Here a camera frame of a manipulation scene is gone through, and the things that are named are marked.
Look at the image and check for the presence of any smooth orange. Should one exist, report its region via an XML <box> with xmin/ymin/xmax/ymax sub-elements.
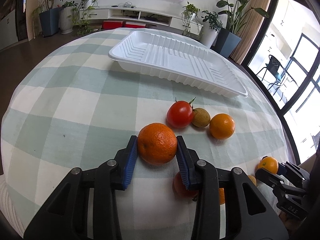
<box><xmin>257</xmin><ymin>156</ymin><xmax>279</xmax><ymax>174</ymax></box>
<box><xmin>209</xmin><ymin>113</ymin><xmax>235</xmax><ymax>140</ymax></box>

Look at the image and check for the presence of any left red storage box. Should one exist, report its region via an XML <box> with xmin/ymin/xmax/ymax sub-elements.
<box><xmin>101</xmin><ymin>21</ymin><xmax>124</xmax><ymax>30</ymax></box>

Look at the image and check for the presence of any bushy plant white pot right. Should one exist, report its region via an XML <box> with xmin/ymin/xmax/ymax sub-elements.
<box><xmin>200</xmin><ymin>10</ymin><xmax>222</xmax><ymax>49</ymax></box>

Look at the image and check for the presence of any tall plant blue pot left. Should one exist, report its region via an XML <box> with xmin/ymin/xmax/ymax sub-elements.
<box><xmin>39</xmin><ymin>0</ymin><xmax>63</xmax><ymax>37</ymax></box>

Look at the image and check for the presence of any large leaf plant blue pot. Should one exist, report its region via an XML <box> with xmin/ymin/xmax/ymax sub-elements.
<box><xmin>211</xmin><ymin>0</ymin><xmax>270</xmax><ymax>59</ymax></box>

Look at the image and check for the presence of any green checkered tablecloth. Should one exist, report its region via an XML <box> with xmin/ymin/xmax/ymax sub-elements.
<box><xmin>1</xmin><ymin>28</ymin><xmax>289</xmax><ymax>235</ymax></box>

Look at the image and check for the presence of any plant in white ribbed pot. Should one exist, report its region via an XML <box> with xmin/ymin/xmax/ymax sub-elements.
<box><xmin>59</xmin><ymin>1</ymin><xmax>78</xmax><ymax>34</ymax></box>

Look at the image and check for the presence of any trailing plant on cabinet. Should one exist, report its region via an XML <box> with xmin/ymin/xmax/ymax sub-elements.
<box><xmin>181</xmin><ymin>2</ymin><xmax>202</xmax><ymax>37</ymax></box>
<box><xmin>72</xmin><ymin>0</ymin><xmax>98</xmax><ymax>36</ymax></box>

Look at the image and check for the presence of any beige curtain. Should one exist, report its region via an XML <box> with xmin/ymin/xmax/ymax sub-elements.
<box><xmin>230</xmin><ymin>0</ymin><xmax>271</xmax><ymax>64</ymax></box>

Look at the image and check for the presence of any white plastic tray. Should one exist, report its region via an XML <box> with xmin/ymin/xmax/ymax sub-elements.
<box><xmin>108</xmin><ymin>30</ymin><xmax>248</xmax><ymax>98</ymax></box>

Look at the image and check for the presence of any right red storage box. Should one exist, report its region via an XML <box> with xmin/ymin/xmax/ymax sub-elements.
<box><xmin>124</xmin><ymin>21</ymin><xmax>146</xmax><ymax>29</ymax></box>

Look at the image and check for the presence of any brown-green longan fruit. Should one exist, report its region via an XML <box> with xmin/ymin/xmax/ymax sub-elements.
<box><xmin>192</xmin><ymin>108</ymin><xmax>211</xmax><ymax>128</ymax></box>

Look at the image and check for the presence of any large textured orange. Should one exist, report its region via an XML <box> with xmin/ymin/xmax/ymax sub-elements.
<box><xmin>137</xmin><ymin>122</ymin><xmax>177</xmax><ymax>165</ymax></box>

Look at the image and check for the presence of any trailing plant on cabinet left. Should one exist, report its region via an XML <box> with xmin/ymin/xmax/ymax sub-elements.
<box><xmin>72</xmin><ymin>0</ymin><xmax>98</xmax><ymax>36</ymax></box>

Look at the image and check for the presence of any red storage box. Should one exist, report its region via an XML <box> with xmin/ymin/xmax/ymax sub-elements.
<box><xmin>101</xmin><ymin>21</ymin><xmax>124</xmax><ymax>30</ymax></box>
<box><xmin>124</xmin><ymin>21</ymin><xmax>146</xmax><ymax>29</ymax></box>

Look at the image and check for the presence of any black balcony chair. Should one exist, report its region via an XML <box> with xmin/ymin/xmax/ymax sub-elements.
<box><xmin>256</xmin><ymin>54</ymin><xmax>288</xmax><ymax>95</ymax></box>

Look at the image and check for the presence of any white tv cabinet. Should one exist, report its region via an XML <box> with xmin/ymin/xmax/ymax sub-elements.
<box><xmin>89</xmin><ymin>5</ymin><xmax>197</xmax><ymax>35</ymax></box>

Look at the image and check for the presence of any red tomato with stem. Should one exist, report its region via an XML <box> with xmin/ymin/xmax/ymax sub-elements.
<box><xmin>167</xmin><ymin>98</ymin><xmax>196</xmax><ymax>128</ymax></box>

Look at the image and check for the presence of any trailing plant on cabinet right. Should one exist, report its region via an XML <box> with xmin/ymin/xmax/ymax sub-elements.
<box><xmin>181</xmin><ymin>2</ymin><xmax>202</xmax><ymax>37</ymax></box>

